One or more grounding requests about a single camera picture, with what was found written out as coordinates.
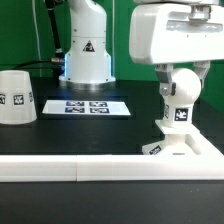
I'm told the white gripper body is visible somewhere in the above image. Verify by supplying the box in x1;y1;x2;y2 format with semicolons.
129;3;224;64

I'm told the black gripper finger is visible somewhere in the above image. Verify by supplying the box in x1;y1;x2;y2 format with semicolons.
194;61;211;87
155;64;176;96

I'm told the white light bulb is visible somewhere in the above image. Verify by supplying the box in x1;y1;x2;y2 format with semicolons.
161;68;201;127

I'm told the white lamp base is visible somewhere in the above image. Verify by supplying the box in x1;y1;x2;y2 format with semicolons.
142;120;199;156

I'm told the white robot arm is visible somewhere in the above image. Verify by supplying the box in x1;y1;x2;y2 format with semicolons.
60;0;224;96

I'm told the white lamp shade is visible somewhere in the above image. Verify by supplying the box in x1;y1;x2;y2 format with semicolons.
0;70;37;125

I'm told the white marker tag sheet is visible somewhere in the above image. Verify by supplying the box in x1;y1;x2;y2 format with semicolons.
43;100;130;116

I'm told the white L-shaped fence wall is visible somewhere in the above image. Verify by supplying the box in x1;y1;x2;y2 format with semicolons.
0;132;224;182

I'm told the black cable bundle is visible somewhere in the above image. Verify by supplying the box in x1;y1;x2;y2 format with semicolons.
13;0;68;71

